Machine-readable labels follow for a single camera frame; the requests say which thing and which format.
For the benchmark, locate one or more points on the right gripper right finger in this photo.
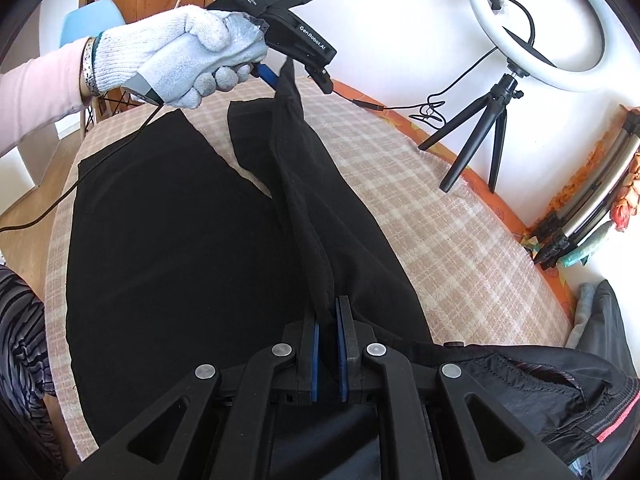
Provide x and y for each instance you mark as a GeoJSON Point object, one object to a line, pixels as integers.
{"type": "Point", "coordinates": [348, 352]}

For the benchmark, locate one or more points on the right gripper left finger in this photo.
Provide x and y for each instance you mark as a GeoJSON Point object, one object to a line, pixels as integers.
{"type": "Point", "coordinates": [308, 360]}

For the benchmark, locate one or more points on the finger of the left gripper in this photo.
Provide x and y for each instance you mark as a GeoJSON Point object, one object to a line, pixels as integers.
{"type": "Point", "coordinates": [266, 74]}

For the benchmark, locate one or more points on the black pants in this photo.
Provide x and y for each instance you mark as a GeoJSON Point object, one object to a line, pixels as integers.
{"type": "Point", "coordinates": [427, 411]}

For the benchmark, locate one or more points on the left forearm pink sleeve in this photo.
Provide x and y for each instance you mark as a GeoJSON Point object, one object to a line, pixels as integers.
{"type": "Point", "coordinates": [41, 91]}

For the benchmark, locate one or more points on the striped dark clothing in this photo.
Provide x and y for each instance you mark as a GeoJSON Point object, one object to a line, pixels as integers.
{"type": "Point", "coordinates": [29, 447]}

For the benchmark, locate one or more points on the left hand white glove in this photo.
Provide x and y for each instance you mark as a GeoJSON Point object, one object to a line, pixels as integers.
{"type": "Point", "coordinates": [183, 55]}

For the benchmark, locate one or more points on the plaid beige bed blanket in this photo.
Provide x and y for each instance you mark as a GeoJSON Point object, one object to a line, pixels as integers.
{"type": "Point", "coordinates": [168, 255]}

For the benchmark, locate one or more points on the black mini tripod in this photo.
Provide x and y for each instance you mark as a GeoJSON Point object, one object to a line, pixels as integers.
{"type": "Point", "coordinates": [494, 117]}

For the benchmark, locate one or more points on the folded silver tripod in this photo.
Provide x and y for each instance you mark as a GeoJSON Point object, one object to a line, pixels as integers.
{"type": "Point", "coordinates": [561, 231]}

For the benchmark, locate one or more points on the folded dark clothes stack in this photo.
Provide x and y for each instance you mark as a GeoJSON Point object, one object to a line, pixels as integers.
{"type": "Point", "coordinates": [599, 327]}

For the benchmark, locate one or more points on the white ring light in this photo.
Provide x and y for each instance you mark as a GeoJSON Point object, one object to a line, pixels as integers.
{"type": "Point", "coordinates": [573, 45]}

